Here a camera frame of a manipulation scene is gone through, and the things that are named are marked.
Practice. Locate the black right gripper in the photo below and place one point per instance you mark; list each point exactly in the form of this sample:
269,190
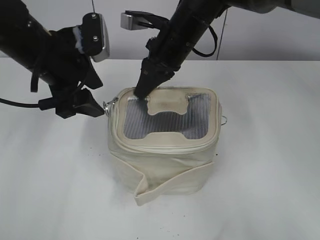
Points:
166,55

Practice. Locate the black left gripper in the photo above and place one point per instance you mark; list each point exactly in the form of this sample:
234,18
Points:
70,71

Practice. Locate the cream bag with clear window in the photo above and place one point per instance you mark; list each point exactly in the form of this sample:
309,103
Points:
166,143

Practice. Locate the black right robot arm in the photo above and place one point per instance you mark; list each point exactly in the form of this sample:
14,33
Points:
199,14

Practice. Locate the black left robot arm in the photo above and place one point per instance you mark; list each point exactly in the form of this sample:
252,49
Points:
23,39

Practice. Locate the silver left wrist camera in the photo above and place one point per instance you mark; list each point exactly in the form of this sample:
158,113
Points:
91,37

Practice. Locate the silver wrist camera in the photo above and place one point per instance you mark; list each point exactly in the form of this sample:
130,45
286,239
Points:
91,37
139,20

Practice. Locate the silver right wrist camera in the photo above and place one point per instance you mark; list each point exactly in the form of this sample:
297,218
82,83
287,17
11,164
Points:
139,20

